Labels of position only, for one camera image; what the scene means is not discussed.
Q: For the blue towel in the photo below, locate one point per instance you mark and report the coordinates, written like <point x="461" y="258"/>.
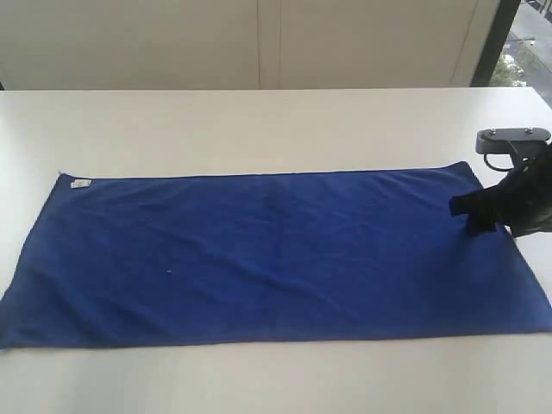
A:
<point x="291" y="257"/>

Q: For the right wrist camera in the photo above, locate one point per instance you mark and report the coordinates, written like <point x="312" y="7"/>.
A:
<point x="523" y="142"/>

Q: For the black window frame post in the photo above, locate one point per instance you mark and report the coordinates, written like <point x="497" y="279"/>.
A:
<point x="495" y="40"/>

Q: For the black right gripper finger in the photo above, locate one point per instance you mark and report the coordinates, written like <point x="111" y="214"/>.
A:
<point x="479" y="225"/>
<point x="476" y="203"/>

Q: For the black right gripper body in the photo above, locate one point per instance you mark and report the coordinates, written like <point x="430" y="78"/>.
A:
<point x="523" y="198"/>

